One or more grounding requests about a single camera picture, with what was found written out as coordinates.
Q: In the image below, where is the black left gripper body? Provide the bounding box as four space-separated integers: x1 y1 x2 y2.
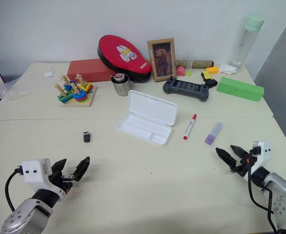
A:
49 168 74 195

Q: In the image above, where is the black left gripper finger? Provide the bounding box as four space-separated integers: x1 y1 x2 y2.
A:
51 158 68 175
71 156 91 182

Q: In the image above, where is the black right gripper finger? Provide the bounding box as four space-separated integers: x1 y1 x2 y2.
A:
215 147 239 172
230 144 250 162

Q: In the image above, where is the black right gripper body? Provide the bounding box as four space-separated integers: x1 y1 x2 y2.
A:
230 156 252 177

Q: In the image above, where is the purple highlighter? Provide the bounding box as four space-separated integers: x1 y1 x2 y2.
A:
204 121 224 146

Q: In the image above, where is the red capped white marker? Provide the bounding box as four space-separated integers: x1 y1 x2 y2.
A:
182 114 198 141

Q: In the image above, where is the white plastic case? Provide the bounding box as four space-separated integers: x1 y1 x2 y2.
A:
116 89 179 147

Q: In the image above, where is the red paddle case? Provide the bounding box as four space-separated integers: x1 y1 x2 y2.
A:
97 35 153 83

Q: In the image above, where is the green rectangular box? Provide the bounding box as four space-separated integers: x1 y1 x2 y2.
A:
216 77 265 103

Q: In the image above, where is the wooden shape stacking toy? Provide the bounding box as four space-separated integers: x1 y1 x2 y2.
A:
53 73 98 108

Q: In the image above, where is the grey handheld game controller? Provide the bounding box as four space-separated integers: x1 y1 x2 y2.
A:
163 78 210 102

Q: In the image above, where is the crumpled white tissue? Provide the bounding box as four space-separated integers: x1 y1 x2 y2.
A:
218 63 239 75

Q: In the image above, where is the orange block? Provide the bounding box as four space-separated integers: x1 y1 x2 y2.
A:
206 66 221 75

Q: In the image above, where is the clear plastic bag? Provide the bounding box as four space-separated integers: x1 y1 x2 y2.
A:
0 64 59 101

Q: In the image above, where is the steel cup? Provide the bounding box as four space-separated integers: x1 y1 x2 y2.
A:
111 73 132 97

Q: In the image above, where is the brown rolled tube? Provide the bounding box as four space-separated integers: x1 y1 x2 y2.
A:
174 59 215 69

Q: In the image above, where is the red rectangular box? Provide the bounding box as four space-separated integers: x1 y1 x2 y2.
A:
67 58 117 84

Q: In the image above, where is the clear plastic test tube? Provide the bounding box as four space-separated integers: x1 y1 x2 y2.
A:
187 54 195 73

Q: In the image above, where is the clear bottle green lid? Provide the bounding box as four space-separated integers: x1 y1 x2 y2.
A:
226 14 265 69

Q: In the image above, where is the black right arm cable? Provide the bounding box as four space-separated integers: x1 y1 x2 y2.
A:
246 150 278 234

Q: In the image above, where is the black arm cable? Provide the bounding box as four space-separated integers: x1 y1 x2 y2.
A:
246 150 278 234
4 167 24 213

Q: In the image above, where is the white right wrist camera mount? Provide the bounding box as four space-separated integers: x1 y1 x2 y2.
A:
250 140 272 176

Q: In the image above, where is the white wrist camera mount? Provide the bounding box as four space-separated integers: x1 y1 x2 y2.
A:
250 140 272 176
20 158 66 197

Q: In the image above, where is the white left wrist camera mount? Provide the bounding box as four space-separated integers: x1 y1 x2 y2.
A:
20 158 66 197

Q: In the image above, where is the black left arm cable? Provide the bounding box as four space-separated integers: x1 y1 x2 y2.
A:
4 167 24 213

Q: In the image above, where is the wooden picture frame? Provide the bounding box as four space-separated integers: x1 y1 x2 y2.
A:
146 38 178 83

